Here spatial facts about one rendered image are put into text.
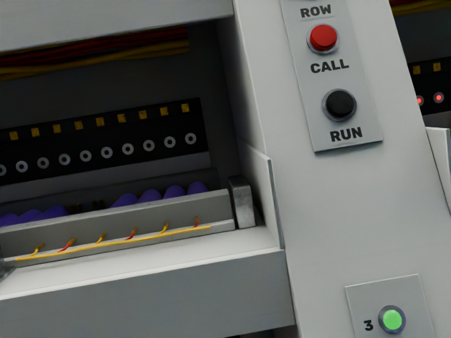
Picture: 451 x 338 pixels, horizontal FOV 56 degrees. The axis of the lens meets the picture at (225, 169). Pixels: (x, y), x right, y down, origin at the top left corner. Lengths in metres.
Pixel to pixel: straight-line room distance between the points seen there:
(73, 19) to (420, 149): 0.23
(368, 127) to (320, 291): 0.10
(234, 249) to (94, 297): 0.08
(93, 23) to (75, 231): 0.14
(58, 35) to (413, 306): 0.27
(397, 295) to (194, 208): 0.13
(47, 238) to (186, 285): 0.11
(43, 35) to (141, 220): 0.14
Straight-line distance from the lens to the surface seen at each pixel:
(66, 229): 0.30
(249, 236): 0.27
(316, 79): 0.26
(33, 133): 0.45
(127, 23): 0.30
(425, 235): 0.26
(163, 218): 0.29
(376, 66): 0.28
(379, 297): 0.25
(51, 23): 0.31
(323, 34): 0.27
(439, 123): 0.48
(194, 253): 0.25
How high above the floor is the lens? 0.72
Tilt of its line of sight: 13 degrees up
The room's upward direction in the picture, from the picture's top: 10 degrees counter-clockwise
